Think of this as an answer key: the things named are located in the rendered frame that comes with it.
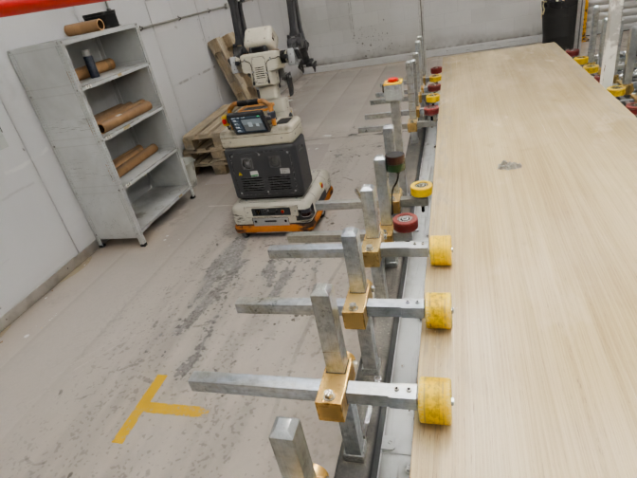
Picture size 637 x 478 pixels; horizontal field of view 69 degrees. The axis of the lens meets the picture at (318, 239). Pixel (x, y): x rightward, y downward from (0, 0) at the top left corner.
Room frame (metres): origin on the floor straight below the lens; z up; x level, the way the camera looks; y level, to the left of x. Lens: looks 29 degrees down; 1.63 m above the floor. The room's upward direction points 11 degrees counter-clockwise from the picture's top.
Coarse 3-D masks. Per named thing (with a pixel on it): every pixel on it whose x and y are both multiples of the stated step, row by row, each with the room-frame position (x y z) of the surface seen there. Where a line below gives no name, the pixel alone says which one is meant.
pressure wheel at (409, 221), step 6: (396, 216) 1.33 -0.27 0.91; (402, 216) 1.33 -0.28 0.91; (408, 216) 1.32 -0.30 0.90; (414, 216) 1.31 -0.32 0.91; (396, 222) 1.29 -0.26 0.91; (402, 222) 1.28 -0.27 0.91; (408, 222) 1.28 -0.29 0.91; (414, 222) 1.28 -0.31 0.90; (396, 228) 1.29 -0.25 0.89; (402, 228) 1.27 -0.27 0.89; (408, 228) 1.27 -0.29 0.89; (414, 228) 1.27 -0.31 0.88
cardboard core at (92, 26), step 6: (72, 24) 3.95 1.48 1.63; (78, 24) 3.92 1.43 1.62; (84, 24) 3.89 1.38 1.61; (90, 24) 3.87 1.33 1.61; (96, 24) 3.85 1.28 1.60; (102, 24) 3.92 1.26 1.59; (66, 30) 3.94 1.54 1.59; (72, 30) 3.93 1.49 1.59; (78, 30) 3.91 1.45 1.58; (84, 30) 3.90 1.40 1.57; (90, 30) 3.89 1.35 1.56; (96, 30) 3.88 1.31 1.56
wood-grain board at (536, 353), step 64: (448, 64) 3.46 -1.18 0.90; (512, 64) 3.07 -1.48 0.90; (576, 64) 2.76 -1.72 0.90; (448, 128) 2.09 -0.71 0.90; (512, 128) 1.93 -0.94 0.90; (576, 128) 1.78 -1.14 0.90; (448, 192) 1.44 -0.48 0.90; (512, 192) 1.35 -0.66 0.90; (576, 192) 1.27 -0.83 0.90; (512, 256) 1.00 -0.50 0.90; (576, 256) 0.94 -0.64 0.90; (512, 320) 0.77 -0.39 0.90; (576, 320) 0.73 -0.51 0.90; (512, 384) 0.60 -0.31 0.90; (576, 384) 0.57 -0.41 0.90; (448, 448) 0.49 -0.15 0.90; (512, 448) 0.47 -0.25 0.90; (576, 448) 0.45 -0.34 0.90
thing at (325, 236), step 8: (296, 232) 1.44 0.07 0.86; (304, 232) 1.43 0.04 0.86; (312, 232) 1.42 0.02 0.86; (320, 232) 1.41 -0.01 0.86; (328, 232) 1.40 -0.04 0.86; (336, 232) 1.39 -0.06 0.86; (360, 232) 1.35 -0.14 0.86; (288, 240) 1.43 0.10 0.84; (296, 240) 1.42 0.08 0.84; (304, 240) 1.41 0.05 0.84; (312, 240) 1.40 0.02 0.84; (320, 240) 1.39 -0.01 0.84; (328, 240) 1.38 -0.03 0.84; (336, 240) 1.38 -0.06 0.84; (360, 240) 1.35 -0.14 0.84; (400, 240) 1.30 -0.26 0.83; (408, 240) 1.29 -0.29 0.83
